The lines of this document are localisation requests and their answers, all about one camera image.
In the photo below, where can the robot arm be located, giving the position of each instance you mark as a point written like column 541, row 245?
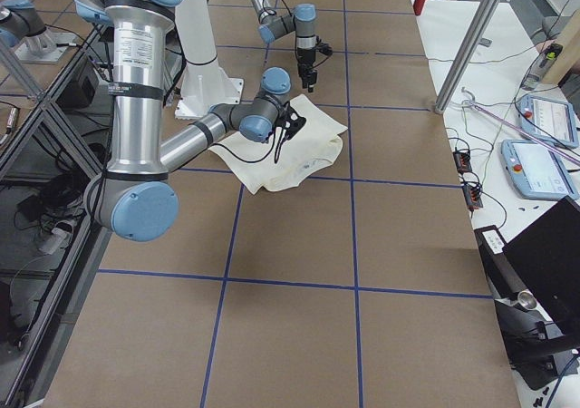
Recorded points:
column 300, row 21
column 132, row 196

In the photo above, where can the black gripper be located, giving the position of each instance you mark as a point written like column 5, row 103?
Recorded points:
column 277, row 141
column 303, row 59

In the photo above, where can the blue teach pendant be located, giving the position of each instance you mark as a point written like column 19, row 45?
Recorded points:
column 548, row 120
column 536, row 172

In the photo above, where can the aluminium frame post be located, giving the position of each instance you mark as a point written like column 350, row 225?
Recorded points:
column 477, row 27

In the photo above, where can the near blue teach pendant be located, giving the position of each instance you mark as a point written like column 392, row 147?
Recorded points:
column 536, row 172

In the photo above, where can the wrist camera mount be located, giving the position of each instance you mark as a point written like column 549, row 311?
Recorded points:
column 295, row 122
column 325, row 49

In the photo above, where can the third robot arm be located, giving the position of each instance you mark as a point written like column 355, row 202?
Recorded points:
column 24, row 29

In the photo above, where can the far blue teach pendant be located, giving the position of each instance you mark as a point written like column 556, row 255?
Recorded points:
column 548, row 120

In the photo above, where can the cream long sleeve shirt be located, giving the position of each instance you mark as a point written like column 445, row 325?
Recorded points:
column 313, row 148

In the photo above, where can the black laptop computer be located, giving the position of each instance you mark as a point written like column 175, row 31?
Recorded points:
column 545, row 256

